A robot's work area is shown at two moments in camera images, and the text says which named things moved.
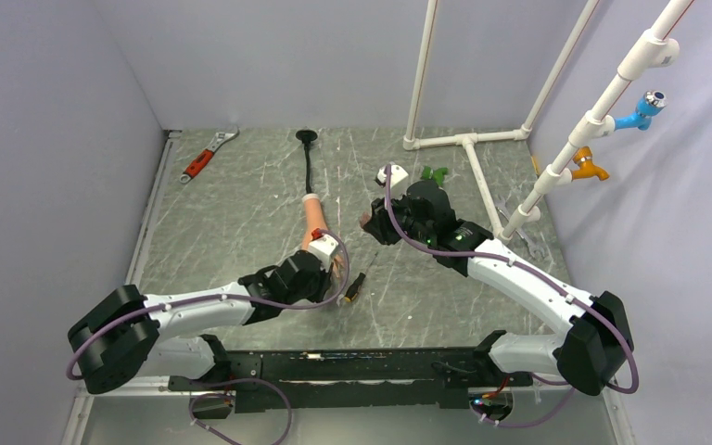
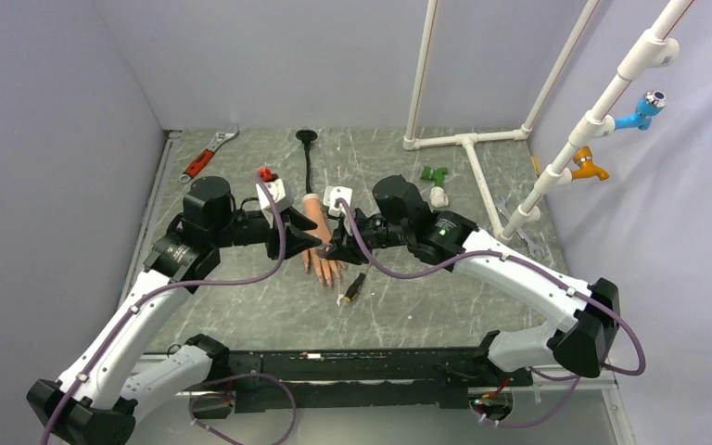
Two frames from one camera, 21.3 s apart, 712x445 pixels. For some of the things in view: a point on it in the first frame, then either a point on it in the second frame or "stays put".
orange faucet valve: [583, 156] stays put
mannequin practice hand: [314, 222] stays put
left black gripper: [324, 282] -> [297, 242]
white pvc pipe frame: [657, 51] stays put
